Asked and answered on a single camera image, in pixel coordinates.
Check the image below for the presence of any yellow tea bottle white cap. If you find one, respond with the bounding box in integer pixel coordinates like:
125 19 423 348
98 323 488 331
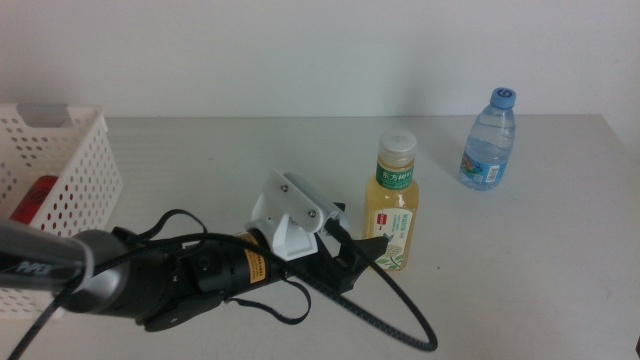
362 128 420 273

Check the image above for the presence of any clear water bottle blue label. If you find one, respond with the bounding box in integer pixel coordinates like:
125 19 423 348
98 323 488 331
458 87 518 192

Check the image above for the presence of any red drink can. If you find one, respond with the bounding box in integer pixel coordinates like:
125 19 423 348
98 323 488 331
9 174 60 226

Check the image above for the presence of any white perforated plastic basket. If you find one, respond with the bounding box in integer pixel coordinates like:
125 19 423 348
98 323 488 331
0 102 125 321

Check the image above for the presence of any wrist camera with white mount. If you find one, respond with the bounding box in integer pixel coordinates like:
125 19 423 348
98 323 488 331
248 168 352 262

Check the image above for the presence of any thick black braided cable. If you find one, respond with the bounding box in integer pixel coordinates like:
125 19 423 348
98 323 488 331
4 219 440 360

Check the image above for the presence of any thin black cable loop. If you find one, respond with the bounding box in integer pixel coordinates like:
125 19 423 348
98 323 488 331
224 278 313 327
112 208 209 251

